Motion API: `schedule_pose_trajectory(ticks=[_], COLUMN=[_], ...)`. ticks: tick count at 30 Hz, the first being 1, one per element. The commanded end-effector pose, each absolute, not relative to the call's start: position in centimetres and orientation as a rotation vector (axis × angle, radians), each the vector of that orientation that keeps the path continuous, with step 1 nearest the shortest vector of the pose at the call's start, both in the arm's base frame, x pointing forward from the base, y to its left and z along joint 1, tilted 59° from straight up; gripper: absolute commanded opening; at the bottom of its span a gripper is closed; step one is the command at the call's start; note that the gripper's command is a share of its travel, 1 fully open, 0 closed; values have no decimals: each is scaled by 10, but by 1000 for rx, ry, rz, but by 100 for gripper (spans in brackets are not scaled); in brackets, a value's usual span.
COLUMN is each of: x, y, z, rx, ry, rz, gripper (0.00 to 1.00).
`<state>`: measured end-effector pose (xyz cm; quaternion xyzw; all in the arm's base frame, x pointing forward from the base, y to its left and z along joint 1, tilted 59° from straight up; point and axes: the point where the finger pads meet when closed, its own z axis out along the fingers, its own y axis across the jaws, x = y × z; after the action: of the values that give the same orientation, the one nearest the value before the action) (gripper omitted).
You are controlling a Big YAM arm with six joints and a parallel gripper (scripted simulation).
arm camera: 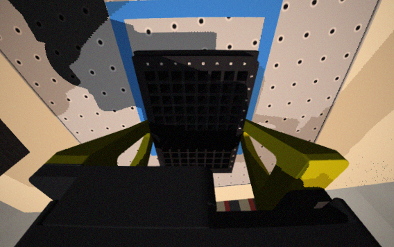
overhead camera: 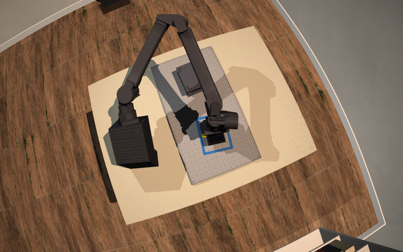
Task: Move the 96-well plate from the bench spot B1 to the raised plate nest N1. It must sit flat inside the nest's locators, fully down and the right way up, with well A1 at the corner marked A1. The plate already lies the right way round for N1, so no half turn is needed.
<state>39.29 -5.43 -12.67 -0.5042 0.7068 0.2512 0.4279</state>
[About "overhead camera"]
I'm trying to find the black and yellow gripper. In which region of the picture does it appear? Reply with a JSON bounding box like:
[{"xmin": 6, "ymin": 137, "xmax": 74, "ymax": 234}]
[{"xmin": 199, "ymin": 121, "xmax": 230, "ymax": 138}]

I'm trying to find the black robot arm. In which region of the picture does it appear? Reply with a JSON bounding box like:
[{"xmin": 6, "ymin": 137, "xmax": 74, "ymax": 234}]
[{"xmin": 117, "ymin": 14, "xmax": 239, "ymax": 129}]

